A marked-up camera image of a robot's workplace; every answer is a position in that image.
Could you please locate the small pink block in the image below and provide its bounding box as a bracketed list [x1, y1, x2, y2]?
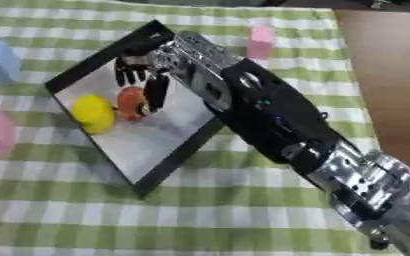
[245, 25, 279, 61]

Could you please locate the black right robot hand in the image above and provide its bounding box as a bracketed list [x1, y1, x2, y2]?
[112, 49, 172, 113]

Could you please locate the yellow toy fruit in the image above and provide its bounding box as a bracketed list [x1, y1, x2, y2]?
[70, 93, 118, 135]

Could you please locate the orange toy fruit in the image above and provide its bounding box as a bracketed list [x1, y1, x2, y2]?
[115, 86, 153, 122]

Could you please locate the black box with white inside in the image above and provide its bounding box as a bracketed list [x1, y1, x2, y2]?
[42, 19, 226, 199]

